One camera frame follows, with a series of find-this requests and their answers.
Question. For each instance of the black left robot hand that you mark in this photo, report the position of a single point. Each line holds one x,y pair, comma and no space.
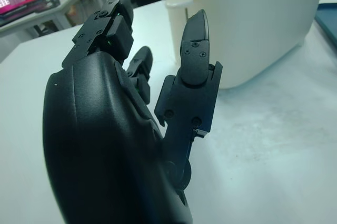
100,142

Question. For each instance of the white two-slot toaster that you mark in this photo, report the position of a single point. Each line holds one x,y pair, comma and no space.
258,24

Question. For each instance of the white desk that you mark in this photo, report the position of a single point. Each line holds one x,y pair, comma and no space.
39,16

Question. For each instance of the dark blue plastic tray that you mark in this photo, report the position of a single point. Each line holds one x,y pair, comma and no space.
329,24

